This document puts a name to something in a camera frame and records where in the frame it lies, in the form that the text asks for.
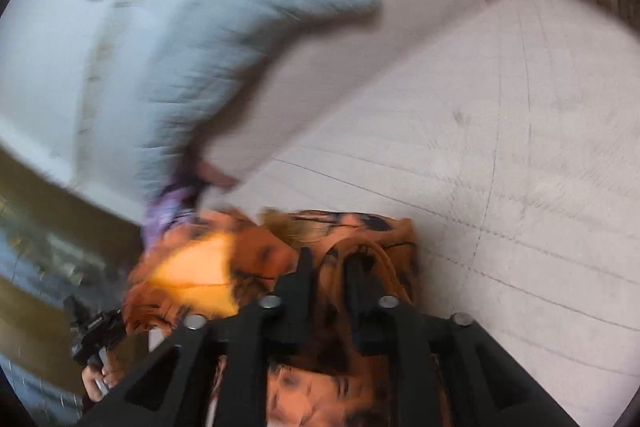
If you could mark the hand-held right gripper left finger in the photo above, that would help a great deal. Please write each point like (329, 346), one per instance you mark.
(299, 302)

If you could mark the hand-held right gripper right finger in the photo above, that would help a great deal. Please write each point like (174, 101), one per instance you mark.
(361, 309)

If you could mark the orange black floral garment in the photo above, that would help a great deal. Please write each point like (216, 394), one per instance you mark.
(200, 267)

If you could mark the person's left hand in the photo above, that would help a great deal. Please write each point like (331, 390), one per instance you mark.
(92, 382)

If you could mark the purple patterned cloth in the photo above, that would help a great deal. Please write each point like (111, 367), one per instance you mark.
(165, 214)

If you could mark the wooden stained glass door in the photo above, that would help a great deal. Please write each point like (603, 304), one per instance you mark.
(40, 207)

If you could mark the white quilted bed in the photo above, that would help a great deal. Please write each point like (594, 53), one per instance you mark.
(500, 157)

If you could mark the light blue quilted blanket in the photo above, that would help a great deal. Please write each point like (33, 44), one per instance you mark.
(225, 57)

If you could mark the beige padded headboard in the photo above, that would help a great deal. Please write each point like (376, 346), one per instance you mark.
(400, 7)

